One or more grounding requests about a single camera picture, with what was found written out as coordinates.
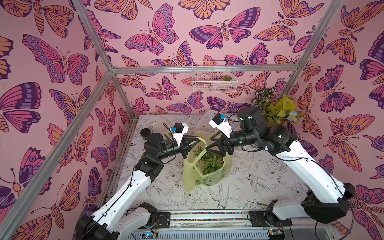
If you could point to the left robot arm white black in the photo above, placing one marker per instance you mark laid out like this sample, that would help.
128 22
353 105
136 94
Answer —
126 192

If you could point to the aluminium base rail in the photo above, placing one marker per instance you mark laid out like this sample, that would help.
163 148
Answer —
231 225

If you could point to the pineapple front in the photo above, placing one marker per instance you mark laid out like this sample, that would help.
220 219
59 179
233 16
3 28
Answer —
215 163

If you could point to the small black round jar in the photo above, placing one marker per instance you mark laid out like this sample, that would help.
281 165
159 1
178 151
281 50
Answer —
145 133

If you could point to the small green item in wire basket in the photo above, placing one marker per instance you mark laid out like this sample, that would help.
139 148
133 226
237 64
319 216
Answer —
227 78

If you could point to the white plastic perforated basket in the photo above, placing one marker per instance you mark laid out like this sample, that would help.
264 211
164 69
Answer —
203 124

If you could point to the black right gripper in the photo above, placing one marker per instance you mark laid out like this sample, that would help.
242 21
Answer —
223 143

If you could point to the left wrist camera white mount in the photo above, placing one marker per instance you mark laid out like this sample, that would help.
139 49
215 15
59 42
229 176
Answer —
178 131

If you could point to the white wire wall basket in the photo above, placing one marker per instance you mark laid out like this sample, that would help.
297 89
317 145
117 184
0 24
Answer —
208 78

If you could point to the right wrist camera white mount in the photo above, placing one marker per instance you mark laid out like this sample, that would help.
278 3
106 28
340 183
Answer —
220 122

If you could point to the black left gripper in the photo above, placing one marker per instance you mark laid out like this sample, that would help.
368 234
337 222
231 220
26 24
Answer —
187 142

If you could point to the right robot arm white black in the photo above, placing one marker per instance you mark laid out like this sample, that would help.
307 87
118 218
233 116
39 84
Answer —
327 198

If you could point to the potted plant yellow green leaves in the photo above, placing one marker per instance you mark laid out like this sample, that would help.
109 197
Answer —
276 111

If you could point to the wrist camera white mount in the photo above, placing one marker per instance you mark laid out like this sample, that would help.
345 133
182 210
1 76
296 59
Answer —
220 122
178 131

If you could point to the pineapple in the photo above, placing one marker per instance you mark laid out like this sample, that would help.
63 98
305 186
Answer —
201 156
215 163

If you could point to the yellow-green plastic bag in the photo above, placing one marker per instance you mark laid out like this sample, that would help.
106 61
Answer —
202 167

